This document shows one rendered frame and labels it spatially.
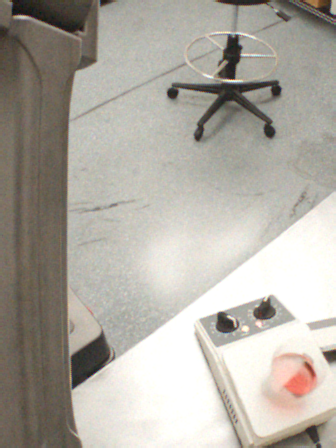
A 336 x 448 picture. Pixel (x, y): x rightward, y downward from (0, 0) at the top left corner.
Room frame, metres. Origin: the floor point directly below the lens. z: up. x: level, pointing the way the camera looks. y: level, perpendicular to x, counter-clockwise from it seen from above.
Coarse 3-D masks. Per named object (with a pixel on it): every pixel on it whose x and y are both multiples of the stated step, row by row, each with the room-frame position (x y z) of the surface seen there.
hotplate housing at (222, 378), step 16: (208, 336) 0.25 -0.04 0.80; (256, 336) 0.24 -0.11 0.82; (208, 352) 0.23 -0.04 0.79; (224, 368) 0.20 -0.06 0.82; (224, 384) 0.18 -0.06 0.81; (224, 400) 0.17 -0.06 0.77; (240, 416) 0.13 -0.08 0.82; (320, 416) 0.13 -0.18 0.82; (240, 432) 0.12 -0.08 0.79; (288, 432) 0.11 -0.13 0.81
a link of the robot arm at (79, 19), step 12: (12, 0) 0.26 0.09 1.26; (24, 0) 0.27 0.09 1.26; (36, 0) 0.27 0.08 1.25; (48, 0) 0.28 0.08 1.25; (60, 0) 0.29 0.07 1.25; (72, 0) 0.29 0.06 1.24; (84, 0) 0.30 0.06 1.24; (12, 12) 0.27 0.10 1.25; (24, 12) 0.27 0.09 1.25; (36, 12) 0.28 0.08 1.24; (48, 12) 0.28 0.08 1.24; (60, 12) 0.29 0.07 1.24; (72, 12) 0.29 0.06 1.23; (84, 12) 0.30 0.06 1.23; (48, 24) 0.28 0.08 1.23; (60, 24) 0.29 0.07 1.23; (72, 24) 0.29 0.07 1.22
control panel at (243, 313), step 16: (240, 304) 0.30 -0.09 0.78; (256, 304) 0.30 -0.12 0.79; (272, 304) 0.30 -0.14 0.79; (208, 320) 0.28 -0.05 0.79; (240, 320) 0.27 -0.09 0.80; (256, 320) 0.27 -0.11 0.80; (272, 320) 0.26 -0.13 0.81; (288, 320) 0.26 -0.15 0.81; (224, 336) 0.24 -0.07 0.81; (240, 336) 0.24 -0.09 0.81
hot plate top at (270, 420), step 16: (272, 336) 0.23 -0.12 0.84; (288, 336) 0.23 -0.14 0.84; (304, 336) 0.23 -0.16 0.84; (224, 352) 0.21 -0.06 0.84; (240, 352) 0.21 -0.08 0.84; (256, 352) 0.21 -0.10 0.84; (240, 368) 0.19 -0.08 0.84; (256, 368) 0.19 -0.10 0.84; (240, 384) 0.17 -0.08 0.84; (256, 384) 0.17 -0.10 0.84; (240, 400) 0.15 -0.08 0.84; (256, 400) 0.15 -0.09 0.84; (320, 400) 0.14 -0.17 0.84; (256, 416) 0.13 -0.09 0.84; (272, 416) 0.13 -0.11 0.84; (288, 416) 0.13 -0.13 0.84; (304, 416) 0.12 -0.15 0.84; (256, 432) 0.11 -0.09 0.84; (272, 432) 0.11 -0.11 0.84
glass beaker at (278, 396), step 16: (272, 352) 0.18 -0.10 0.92; (288, 352) 0.19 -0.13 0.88; (304, 352) 0.19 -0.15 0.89; (320, 352) 0.18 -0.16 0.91; (272, 368) 0.16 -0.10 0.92; (320, 368) 0.16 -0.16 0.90; (272, 384) 0.15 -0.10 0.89; (320, 384) 0.14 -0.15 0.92; (272, 400) 0.14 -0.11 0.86; (288, 400) 0.13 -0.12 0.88; (304, 400) 0.13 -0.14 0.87
